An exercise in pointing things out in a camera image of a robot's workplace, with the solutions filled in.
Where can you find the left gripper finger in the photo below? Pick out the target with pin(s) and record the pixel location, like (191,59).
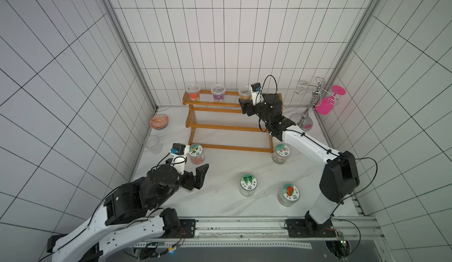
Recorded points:
(190,186)
(200,175)

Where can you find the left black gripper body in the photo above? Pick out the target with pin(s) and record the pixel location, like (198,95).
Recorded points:
(187,174)

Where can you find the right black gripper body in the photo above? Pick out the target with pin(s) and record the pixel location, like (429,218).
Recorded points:
(252,107)

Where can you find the small container brown seeds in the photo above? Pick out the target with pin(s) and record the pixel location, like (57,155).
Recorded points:
(245,93)

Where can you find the small container purple seeds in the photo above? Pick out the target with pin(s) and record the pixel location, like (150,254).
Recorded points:
(218,91)

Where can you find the orange wooden two-tier shelf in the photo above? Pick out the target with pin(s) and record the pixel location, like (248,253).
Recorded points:
(221,125)

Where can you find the small container red seeds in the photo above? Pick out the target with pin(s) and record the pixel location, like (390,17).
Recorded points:
(193,91)

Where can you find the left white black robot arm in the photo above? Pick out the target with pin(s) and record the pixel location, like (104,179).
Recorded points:
(119,222)

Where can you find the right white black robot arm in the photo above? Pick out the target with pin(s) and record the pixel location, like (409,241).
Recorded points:
(340,176)

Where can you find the red seed jar monkey lid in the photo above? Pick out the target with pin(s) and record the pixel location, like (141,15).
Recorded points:
(195,154)

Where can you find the flower label seed jar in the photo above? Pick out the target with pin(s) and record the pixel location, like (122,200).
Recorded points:
(281,153)

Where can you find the chrome wine glass rack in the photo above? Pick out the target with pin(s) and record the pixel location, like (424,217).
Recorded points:
(303,120)

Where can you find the green tree lid jar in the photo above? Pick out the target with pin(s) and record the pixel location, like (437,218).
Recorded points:
(248,185)

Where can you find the clear glass cup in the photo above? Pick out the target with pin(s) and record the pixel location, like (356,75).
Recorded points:
(153,145)

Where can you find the pink plastic wine glass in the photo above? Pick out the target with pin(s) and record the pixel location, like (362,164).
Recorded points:
(326,105)

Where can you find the orange patterned glass bowl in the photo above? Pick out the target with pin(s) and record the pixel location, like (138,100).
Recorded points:
(159,122)

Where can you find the strawberry lid jar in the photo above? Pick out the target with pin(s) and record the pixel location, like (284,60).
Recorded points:
(288,195)

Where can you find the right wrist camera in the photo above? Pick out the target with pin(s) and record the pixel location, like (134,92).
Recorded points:
(256,93)

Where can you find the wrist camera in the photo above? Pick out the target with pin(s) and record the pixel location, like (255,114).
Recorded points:
(256,93)
(179,152)

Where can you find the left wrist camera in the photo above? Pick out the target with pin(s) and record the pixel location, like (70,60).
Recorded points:
(179,152)

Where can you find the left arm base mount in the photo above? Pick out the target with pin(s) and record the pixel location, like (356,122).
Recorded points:
(184,228)

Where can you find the wiring bundle under rail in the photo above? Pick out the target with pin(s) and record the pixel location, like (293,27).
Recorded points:
(159,249)

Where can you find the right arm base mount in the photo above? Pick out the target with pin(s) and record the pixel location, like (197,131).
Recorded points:
(298,228)

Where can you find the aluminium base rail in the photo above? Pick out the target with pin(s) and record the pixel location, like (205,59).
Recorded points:
(270,231)

